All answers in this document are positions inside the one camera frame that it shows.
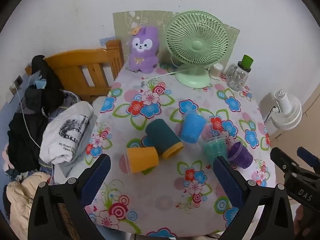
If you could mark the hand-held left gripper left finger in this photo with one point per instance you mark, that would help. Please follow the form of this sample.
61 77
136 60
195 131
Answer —
97 177

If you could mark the cotton swab container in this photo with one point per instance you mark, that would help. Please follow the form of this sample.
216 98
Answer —
215 71

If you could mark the blue cup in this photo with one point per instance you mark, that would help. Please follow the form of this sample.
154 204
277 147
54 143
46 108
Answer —
192 127

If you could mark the purple cup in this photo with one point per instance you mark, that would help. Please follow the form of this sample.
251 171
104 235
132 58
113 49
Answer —
241 156

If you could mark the purple plush toy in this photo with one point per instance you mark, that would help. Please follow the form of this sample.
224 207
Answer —
143 55

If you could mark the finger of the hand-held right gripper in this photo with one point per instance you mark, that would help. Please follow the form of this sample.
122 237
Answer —
308 157
285 163

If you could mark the teal cup with yellow rim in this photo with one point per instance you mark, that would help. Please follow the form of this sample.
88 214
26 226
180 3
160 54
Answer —
161 136

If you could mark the green desk fan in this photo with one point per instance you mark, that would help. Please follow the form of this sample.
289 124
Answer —
197 45

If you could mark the dark clothes pile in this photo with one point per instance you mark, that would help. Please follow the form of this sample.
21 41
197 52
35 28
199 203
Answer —
23 142

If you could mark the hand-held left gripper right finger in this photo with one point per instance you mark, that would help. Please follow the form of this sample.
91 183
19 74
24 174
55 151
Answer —
227 180

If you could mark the green transparent cup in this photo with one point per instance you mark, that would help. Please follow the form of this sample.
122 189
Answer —
215 148

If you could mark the wall socket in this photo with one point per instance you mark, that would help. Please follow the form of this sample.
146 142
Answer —
18 80

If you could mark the cream jacket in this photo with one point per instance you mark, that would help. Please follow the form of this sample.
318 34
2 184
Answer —
22 192

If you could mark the white printed t-shirt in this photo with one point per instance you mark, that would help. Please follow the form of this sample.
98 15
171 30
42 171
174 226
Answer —
65 132

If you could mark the white clip fan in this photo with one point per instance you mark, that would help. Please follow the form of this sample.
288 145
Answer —
287 110

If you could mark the glass mug with green lid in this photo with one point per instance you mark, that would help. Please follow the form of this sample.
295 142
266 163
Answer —
238 76

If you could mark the black hanging jacket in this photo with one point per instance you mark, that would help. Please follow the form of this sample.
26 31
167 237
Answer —
46 97

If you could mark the floral tablecloth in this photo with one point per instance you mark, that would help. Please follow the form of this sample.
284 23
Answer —
160 192

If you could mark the blue face mask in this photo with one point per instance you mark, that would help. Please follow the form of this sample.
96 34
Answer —
41 83

